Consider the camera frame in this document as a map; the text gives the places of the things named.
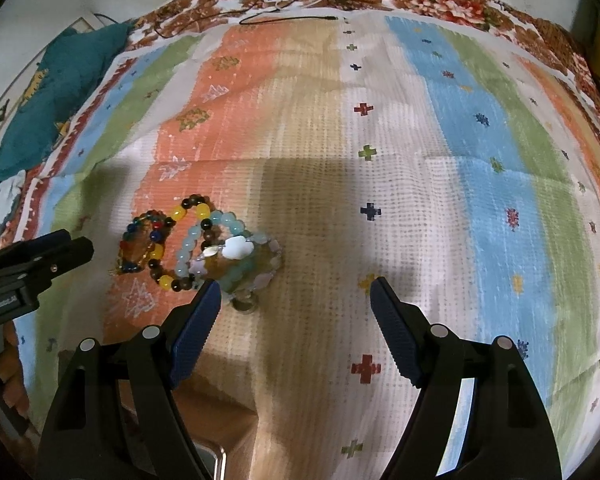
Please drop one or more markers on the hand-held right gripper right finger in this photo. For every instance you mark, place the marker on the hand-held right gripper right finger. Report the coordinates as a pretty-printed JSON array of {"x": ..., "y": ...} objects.
[{"x": 395, "y": 332}]

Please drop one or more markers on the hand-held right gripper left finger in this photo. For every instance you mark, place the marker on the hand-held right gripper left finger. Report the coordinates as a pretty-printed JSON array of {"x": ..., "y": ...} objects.
[{"x": 195, "y": 332}]

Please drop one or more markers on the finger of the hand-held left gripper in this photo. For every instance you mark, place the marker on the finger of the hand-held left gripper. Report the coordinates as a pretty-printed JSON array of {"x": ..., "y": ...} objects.
[
  {"x": 60, "y": 260},
  {"x": 35, "y": 246}
]

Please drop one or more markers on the metal tray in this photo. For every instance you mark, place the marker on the metal tray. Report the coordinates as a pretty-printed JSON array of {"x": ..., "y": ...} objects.
[{"x": 212, "y": 460}]

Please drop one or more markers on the person's left hand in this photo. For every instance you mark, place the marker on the person's left hand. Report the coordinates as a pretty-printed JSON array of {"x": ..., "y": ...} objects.
[{"x": 11, "y": 360}]

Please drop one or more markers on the small metal pendant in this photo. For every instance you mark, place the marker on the small metal pendant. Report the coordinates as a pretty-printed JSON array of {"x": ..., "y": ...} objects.
[{"x": 243, "y": 305}]

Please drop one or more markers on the teal pillow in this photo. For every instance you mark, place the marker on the teal pillow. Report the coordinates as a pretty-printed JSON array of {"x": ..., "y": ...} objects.
[{"x": 55, "y": 100}]

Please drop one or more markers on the striped patterned blanket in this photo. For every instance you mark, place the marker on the striped patterned blanket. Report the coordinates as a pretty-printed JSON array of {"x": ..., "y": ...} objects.
[{"x": 330, "y": 185}]

